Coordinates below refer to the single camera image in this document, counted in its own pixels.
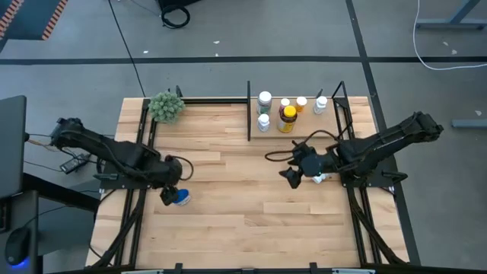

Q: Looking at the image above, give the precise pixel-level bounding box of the coiled black floor cable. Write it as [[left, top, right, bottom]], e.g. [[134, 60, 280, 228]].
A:
[[160, 3, 192, 30]]

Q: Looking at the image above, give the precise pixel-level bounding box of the black power brick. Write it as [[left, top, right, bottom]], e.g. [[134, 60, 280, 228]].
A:
[[59, 154, 91, 176]]

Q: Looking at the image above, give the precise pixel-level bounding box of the black computer mouse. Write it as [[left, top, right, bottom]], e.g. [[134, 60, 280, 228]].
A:
[[4, 227, 33, 267]]

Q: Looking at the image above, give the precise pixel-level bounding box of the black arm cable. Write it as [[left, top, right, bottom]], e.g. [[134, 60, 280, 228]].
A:
[[165, 154, 196, 182], [264, 129, 343, 163]]

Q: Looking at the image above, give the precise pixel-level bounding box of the white bottle with blue label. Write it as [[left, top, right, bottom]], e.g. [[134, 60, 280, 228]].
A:
[[312, 95, 329, 116]]

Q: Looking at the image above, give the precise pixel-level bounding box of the orange black striped mat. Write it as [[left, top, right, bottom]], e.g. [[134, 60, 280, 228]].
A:
[[0, 0, 70, 42]]

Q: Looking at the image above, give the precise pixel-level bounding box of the dark grey side desk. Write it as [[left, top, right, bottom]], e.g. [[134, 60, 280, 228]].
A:
[[0, 173, 100, 274]]

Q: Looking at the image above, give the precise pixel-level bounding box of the green label bottle white cap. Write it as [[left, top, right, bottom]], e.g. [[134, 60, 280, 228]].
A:
[[256, 91, 273, 116]]

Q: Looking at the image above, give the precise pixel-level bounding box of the dark grey laptop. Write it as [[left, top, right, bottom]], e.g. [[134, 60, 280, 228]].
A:
[[0, 94, 28, 199]]

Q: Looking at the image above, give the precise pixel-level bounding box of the amber fish oil bottle yellow cap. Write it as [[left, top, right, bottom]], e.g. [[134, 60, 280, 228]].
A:
[[276, 104, 299, 134]]

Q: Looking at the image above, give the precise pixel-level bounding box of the green potted plant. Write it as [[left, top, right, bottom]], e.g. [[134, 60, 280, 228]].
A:
[[147, 91, 187, 125]]

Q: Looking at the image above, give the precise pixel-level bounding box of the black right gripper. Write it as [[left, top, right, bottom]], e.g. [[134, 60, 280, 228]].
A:
[[279, 141, 342, 190]]

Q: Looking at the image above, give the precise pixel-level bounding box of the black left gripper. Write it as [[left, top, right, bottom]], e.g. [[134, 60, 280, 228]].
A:
[[150, 155, 184, 207]]

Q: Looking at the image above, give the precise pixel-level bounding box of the blue cap white bottle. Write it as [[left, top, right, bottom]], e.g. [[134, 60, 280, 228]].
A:
[[173, 188, 193, 207]]

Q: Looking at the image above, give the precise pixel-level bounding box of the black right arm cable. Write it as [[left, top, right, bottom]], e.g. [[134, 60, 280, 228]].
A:
[[264, 129, 343, 163]]

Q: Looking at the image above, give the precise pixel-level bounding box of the black frame wooden shelf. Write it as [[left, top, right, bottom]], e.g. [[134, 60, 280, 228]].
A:
[[245, 79, 350, 142]]

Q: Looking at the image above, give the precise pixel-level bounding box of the grey desk leg frame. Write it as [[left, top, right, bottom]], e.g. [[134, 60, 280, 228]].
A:
[[415, 0, 487, 30]]

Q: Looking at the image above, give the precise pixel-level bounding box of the small white medicine bottle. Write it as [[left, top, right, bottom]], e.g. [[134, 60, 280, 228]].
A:
[[256, 113, 271, 133]]

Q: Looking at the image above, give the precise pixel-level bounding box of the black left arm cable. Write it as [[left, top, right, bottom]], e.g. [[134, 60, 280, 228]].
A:
[[165, 154, 196, 182]]

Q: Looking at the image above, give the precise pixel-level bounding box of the white floor cable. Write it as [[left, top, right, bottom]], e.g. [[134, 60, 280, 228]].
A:
[[412, 0, 487, 72]]

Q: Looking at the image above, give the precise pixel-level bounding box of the grey floor bar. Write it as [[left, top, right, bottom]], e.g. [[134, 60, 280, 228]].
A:
[[451, 119, 487, 129]]

